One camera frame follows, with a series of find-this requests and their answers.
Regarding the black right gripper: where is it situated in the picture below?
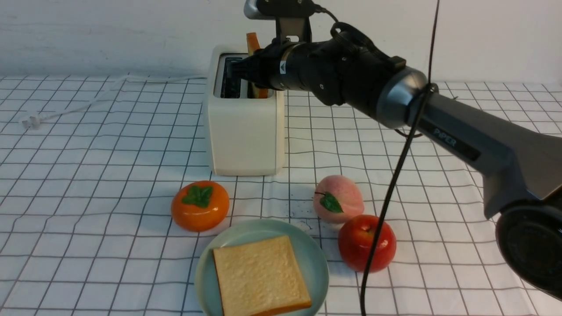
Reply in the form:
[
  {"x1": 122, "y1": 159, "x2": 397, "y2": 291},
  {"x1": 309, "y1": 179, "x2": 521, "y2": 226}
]
[{"x1": 231, "y1": 41, "x2": 317, "y2": 92}]

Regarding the toast slice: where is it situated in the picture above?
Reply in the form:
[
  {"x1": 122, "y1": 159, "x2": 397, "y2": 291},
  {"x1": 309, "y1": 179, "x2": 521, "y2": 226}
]
[
  {"x1": 213, "y1": 235, "x2": 312, "y2": 316},
  {"x1": 245, "y1": 32, "x2": 269, "y2": 99}
]

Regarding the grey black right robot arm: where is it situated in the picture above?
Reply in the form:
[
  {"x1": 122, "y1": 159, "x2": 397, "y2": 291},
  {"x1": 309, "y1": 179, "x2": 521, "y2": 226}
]
[{"x1": 227, "y1": 22, "x2": 562, "y2": 299}]

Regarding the white two-slot toaster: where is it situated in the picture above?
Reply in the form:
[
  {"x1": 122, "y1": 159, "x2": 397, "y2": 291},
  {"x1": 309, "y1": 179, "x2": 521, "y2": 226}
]
[{"x1": 202, "y1": 44, "x2": 285, "y2": 176}]

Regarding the pink peach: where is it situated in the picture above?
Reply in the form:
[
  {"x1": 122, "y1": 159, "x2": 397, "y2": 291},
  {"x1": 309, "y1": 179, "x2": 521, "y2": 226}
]
[{"x1": 313, "y1": 175, "x2": 365, "y2": 224}]

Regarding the orange persimmon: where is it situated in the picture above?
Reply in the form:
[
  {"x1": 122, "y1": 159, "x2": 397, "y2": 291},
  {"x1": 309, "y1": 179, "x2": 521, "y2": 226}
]
[{"x1": 171, "y1": 180, "x2": 230, "y2": 232}]

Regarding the red apple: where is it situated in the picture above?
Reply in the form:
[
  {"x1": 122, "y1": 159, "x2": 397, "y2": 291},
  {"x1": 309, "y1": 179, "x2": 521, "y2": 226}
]
[{"x1": 338, "y1": 214, "x2": 397, "y2": 273}]

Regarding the light green plate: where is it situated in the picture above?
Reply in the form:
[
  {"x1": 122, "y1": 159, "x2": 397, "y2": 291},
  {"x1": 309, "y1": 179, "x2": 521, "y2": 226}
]
[{"x1": 195, "y1": 219, "x2": 330, "y2": 316}]

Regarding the white grid tablecloth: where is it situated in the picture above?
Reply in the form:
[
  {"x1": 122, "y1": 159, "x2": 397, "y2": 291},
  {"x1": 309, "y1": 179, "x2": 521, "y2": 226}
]
[{"x1": 0, "y1": 76, "x2": 561, "y2": 316}]

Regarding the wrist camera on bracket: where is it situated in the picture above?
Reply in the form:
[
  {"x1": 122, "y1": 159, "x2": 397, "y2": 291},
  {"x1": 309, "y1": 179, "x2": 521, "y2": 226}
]
[{"x1": 243, "y1": 0, "x2": 326, "y2": 44}]

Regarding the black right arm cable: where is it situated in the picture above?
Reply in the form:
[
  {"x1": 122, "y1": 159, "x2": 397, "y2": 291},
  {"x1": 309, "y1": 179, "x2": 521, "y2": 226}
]
[{"x1": 325, "y1": 0, "x2": 441, "y2": 316}]

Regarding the white power cable with plug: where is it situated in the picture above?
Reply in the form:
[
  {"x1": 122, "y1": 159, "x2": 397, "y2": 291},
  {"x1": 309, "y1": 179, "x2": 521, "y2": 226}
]
[{"x1": 19, "y1": 75, "x2": 208, "y2": 130}]

